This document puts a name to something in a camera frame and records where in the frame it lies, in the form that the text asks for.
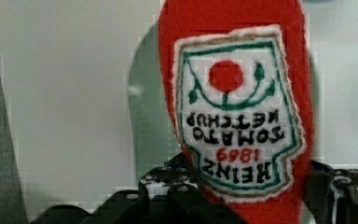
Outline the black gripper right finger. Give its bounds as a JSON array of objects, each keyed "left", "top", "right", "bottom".
[{"left": 303, "top": 161, "right": 358, "bottom": 224}]

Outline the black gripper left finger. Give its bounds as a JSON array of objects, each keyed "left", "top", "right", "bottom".
[{"left": 31, "top": 154, "right": 246, "bottom": 224}]

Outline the red plush ketchup bottle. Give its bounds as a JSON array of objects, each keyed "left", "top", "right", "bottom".
[{"left": 158, "top": 0, "right": 313, "bottom": 224}]

